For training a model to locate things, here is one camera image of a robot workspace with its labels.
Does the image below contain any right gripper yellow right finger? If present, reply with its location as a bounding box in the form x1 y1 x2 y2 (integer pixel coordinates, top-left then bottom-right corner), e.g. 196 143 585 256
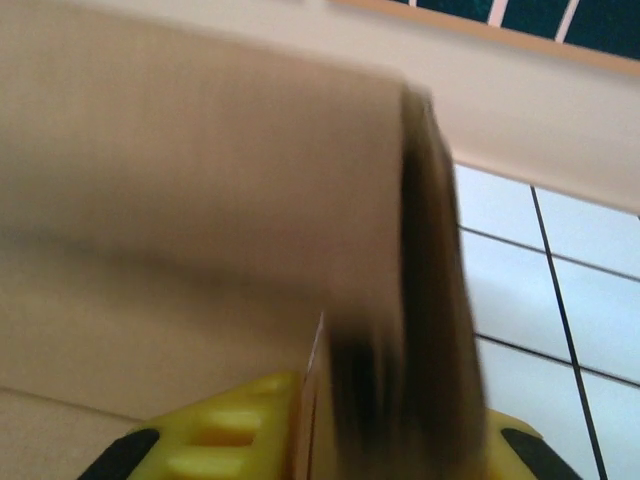
487 407 584 480

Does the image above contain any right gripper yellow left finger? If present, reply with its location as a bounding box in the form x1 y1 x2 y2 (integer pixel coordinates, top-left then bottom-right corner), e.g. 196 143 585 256
74 370 307 480

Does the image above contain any brown cardboard paper box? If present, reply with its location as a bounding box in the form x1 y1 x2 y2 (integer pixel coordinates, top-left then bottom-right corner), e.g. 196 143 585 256
0 4 490 480

